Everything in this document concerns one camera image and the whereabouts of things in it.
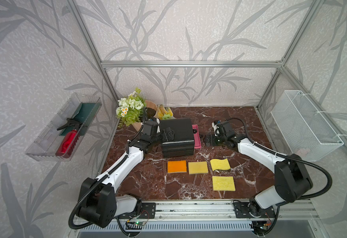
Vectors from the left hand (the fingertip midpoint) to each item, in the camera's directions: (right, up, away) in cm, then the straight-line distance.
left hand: (169, 134), depth 84 cm
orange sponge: (+4, -21, +7) cm, 22 cm away
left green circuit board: (-13, -42, -13) cm, 46 cm away
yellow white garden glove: (-7, +13, +32) cm, 35 cm away
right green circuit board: (+46, -45, -11) cm, 65 cm away
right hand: (+24, -3, +7) cm, 25 cm away
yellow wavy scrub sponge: (+30, -19, +5) cm, 36 cm away
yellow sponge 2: (+30, -28, -2) cm, 41 cm away
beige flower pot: (-15, +15, +18) cm, 28 cm away
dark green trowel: (-41, +10, -12) cm, 44 cm away
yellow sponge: (+15, -21, +4) cm, 26 cm away
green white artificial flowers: (-21, +14, -4) cm, 25 cm away
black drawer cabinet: (+8, -5, -4) cm, 10 cm away
